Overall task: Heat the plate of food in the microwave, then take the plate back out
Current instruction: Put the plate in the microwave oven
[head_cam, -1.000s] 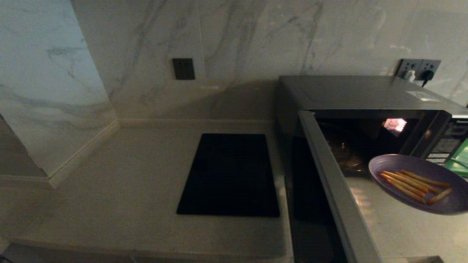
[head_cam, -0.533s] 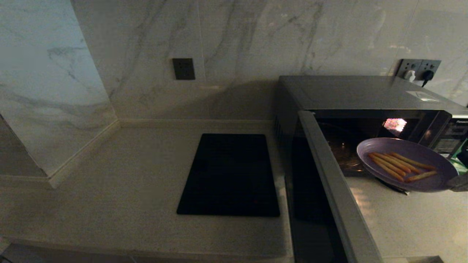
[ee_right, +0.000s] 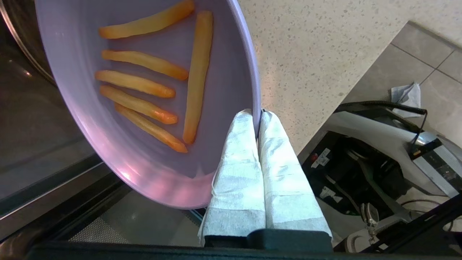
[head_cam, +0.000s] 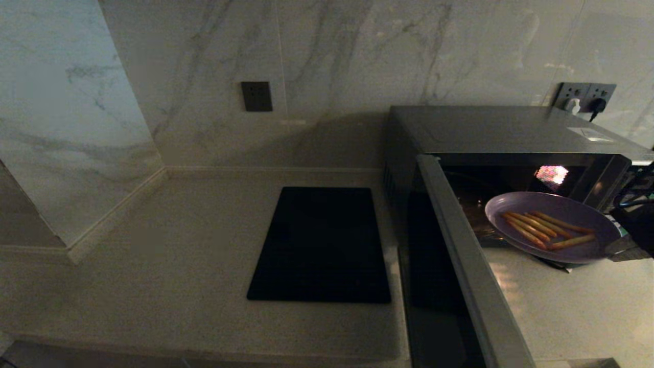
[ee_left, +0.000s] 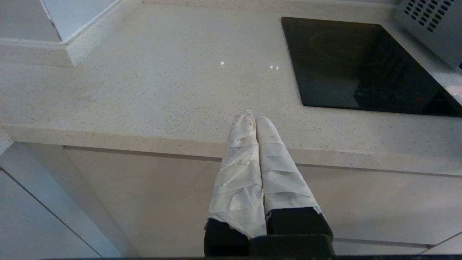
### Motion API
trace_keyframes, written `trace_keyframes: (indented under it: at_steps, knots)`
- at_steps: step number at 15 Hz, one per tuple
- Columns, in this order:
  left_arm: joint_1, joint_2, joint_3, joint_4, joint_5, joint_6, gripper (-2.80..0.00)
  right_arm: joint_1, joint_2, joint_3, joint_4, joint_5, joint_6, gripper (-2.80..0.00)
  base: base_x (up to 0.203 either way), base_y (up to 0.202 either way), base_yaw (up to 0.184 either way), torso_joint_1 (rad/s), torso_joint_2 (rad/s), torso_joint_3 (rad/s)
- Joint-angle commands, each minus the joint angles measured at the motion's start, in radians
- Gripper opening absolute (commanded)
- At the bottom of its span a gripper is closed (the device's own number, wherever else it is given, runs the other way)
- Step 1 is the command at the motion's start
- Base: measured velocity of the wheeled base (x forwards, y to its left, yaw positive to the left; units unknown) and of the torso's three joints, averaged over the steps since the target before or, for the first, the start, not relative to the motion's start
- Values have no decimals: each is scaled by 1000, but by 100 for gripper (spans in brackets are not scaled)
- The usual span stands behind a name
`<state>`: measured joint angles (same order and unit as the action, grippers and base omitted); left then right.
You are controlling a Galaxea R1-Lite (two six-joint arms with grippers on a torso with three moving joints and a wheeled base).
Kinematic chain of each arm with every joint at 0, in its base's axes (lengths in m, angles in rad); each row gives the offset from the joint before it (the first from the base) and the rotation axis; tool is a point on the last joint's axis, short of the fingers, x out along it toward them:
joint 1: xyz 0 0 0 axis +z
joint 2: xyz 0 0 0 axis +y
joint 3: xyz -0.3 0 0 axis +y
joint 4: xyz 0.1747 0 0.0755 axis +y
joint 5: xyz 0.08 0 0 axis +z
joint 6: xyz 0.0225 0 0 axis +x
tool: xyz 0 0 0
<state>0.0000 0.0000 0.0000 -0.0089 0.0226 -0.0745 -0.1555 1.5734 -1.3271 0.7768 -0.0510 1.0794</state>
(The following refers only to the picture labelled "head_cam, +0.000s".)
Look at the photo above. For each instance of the purple plate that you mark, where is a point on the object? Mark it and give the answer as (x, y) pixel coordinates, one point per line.
(516, 204)

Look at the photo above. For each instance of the microwave oven door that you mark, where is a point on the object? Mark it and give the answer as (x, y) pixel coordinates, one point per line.
(475, 286)

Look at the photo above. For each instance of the long orange french fry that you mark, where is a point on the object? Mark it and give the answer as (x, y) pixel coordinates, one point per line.
(572, 242)

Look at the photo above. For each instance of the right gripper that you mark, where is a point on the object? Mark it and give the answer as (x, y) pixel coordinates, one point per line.
(641, 230)

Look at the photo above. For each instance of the black induction cooktop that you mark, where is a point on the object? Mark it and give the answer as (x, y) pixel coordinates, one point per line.
(322, 245)

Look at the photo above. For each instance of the black power plug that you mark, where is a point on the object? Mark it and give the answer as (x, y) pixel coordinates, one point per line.
(598, 105)

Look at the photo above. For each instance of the grey wall outlet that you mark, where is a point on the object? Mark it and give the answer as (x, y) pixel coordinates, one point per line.
(606, 91)
(571, 91)

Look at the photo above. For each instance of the silver microwave oven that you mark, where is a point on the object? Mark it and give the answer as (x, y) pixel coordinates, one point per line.
(485, 128)

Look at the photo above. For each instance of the white power plug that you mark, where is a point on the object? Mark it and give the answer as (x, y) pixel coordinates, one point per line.
(574, 106)

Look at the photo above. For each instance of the dark wall switch panel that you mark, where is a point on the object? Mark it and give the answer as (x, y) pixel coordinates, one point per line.
(256, 96)

